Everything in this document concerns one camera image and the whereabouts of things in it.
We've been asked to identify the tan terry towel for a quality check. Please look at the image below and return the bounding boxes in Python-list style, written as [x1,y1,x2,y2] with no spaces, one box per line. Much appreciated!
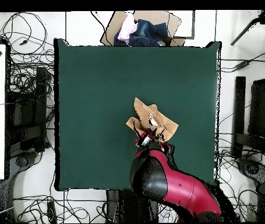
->
[125,97,179,142]

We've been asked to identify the dark green table cloth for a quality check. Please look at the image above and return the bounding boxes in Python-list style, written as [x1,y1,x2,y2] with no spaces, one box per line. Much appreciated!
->
[54,38,221,191]

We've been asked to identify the blue jeans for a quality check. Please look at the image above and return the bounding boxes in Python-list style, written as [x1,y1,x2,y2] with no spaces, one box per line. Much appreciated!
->
[113,19,172,47]

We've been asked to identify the grey round stand foot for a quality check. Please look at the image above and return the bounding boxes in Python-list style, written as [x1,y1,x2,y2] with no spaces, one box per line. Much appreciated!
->
[238,158,265,187]
[9,151,38,173]

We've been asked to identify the white garment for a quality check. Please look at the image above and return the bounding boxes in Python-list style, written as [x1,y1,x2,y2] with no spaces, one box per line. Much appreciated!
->
[117,12,138,44]

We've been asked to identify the black power strip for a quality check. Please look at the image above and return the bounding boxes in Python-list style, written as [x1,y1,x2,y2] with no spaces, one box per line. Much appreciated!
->
[47,201,57,223]

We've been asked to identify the cardboard box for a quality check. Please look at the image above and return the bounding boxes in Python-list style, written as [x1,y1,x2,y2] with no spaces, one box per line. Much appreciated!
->
[100,10,186,47]

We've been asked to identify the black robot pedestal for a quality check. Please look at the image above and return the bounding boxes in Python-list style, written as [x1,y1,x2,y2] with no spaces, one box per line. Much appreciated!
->
[105,189,160,223]

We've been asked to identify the black power adapter with cable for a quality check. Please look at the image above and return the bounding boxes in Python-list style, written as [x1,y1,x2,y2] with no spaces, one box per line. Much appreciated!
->
[220,47,265,73]

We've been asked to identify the black looped cable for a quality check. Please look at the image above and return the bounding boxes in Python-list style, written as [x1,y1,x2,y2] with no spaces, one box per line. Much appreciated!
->
[1,11,48,55]

